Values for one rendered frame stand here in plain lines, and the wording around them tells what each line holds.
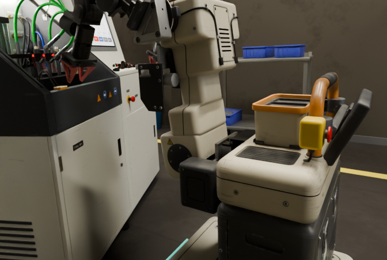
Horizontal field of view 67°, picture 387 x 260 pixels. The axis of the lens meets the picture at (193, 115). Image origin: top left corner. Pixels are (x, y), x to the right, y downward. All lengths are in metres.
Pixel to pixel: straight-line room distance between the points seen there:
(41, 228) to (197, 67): 0.91
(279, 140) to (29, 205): 1.00
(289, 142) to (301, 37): 3.00
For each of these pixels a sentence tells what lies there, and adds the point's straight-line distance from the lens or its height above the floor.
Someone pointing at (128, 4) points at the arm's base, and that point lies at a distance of 0.88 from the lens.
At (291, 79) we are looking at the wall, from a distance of 3.82.
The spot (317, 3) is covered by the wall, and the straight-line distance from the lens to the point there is 3.78.
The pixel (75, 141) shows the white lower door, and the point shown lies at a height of 0.72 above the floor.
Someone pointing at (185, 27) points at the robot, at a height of 1.15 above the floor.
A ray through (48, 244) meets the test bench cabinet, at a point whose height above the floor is 0.33.
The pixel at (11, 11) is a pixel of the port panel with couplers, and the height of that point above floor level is 1.33.
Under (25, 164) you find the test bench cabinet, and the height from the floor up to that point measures 0.68.
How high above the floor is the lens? 1.08
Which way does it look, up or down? 12 degrees down
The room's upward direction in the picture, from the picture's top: 2 degrees counter-clockwise
